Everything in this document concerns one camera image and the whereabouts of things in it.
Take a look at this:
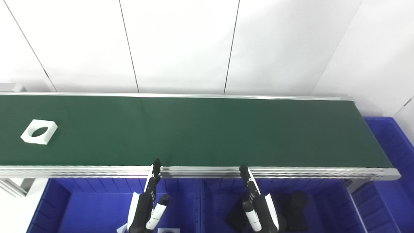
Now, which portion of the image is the blue bin with white parts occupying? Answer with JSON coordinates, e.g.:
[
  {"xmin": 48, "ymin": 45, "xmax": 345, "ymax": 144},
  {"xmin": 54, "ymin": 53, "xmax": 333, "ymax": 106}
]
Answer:
[{"xmin": 26, "ymin": 178, "xmax": 202, "ymax": 233}]

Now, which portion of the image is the green conveyor belt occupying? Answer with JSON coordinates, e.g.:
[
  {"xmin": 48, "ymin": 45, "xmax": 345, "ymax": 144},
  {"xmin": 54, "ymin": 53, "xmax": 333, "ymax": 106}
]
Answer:
[
  {"xmin": 0, "ymin": 95, "xmax": 393, "ymax": 169},
  {"xmin": 0, "ymin": 92, "xmax": 401, "ymax": 182}
]

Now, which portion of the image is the blue bin with black parts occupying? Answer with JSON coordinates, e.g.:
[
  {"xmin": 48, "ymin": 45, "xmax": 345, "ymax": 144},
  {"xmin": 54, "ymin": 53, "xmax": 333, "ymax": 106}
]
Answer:
[{"xmin": 199, "ymin": 178, "xmax": 369, "ymax": 233}]

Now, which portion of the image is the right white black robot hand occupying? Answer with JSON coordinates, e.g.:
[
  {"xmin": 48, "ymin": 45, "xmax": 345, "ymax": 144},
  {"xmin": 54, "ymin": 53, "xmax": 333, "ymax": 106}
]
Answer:
[{"xmin": 239, "ymin": 165, "xmax": 280, "ymax": 233}]

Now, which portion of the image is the grey conveyor end box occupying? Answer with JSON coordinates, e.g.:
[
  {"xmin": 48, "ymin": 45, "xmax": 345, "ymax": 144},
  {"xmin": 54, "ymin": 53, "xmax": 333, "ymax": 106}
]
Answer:
[{"xmin": 0, "ymin": 83, "xmax": 26, "ymax": 93}]

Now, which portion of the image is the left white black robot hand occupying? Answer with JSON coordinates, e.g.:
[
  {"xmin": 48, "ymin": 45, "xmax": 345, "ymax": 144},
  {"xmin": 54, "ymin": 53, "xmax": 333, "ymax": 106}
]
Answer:
[{"xmin": 128, "ymin": 159, "xmax": 170, "ymax": 233}]

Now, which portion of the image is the empty blue bin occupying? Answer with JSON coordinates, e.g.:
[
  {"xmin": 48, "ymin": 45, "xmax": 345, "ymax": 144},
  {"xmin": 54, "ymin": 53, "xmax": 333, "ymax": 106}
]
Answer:
[{"xmin": 351, "ymin": 116, "xmax": 414, "ymax": 233}]

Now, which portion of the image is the black block part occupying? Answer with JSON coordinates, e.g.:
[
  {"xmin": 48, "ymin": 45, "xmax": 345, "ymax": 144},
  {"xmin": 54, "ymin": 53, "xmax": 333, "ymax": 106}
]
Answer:
[{"xmin": 278, "ymin": 190, "xmax": 310, "ymax": 232}]

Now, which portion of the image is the aluminium conveyor leg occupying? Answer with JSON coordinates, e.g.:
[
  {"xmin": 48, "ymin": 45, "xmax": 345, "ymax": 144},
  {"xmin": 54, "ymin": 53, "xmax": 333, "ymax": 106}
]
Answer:
[{"xmin": 0, "ymin": 178, "xmax": 35, "ymax": 197}]

